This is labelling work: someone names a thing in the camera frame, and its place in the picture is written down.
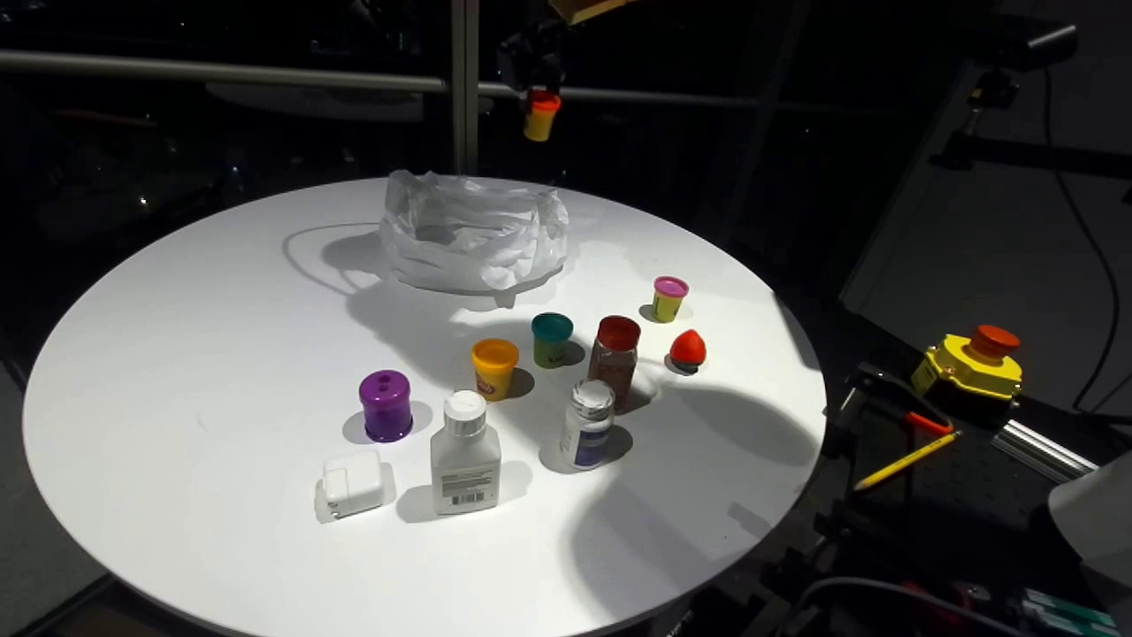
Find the white power adapter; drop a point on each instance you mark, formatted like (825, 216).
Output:
(353, 486)

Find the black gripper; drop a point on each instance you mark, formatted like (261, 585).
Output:
(532, 50)

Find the horizontal metal rail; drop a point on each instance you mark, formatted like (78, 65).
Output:
(236, 71)

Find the white plastic bag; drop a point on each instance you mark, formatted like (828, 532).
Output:
(472, 235)

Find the yellow emergency stop button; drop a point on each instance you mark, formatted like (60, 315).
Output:
(972, 363)

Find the black camera on mount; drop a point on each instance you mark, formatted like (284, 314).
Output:
(1029, 42)

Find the spice jar with red lid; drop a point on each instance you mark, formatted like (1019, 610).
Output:
(614, 359)

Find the orange play dough tub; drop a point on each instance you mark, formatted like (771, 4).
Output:
(493, 365)

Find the white bottle with blue label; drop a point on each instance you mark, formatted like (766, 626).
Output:
(590, 427)

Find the yellow pencil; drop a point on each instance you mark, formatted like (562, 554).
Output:
(906, 463)

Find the aluminium extrusion bar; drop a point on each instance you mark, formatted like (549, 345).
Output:
(1044, 447)

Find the yellow tub with pink lid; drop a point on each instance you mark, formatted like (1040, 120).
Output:
(669, 294)

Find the teal play dough tub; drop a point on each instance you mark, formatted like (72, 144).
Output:
(549, 338)

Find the purple plastic container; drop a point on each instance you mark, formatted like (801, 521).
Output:
(386, 404)

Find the square white bottle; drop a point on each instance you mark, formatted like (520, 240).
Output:
(463, 463)

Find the vertical metal post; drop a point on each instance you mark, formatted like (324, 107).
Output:
(463, 84)

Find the white rounded cover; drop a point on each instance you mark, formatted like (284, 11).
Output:
(1094, 517)

